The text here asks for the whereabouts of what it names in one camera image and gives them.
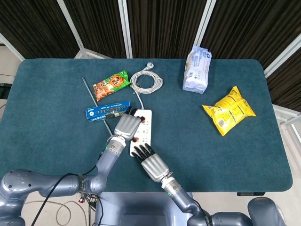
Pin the black floor box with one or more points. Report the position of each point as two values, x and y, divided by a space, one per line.
4 91

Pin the blue cookie box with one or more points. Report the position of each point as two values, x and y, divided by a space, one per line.
103 111

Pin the green orange snack bag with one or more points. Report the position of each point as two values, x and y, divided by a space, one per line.
110 84

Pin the white partition base foot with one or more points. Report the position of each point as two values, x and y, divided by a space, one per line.
282 111

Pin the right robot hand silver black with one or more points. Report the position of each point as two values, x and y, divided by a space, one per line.
155 167

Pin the dark brown partition panel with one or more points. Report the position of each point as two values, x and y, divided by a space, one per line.
254 28
98 23
30 23
289 87
164 23

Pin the white partition frame post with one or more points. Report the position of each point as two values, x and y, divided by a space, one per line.
205 23
11 48
282 56
126 28
71 23

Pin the yellow chip bag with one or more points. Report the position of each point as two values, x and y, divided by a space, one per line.
230 110

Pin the small red button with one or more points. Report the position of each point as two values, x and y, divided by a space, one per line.
81 200

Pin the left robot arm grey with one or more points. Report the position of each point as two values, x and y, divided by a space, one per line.
110 160

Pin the grey robot torso base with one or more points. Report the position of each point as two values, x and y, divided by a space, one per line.
141 209

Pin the white power strip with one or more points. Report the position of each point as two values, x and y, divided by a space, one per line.
145 131

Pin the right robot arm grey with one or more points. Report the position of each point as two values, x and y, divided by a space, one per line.
183 200

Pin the pale purple package bag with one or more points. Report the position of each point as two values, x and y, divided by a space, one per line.
196 75

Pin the thin metal rod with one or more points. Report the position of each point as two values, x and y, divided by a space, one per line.
90 93

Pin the black desk controller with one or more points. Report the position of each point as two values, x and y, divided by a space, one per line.
250 194

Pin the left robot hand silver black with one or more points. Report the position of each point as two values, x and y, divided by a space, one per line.
127 127

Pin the teal felt table mat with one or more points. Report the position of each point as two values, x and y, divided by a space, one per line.
211 160

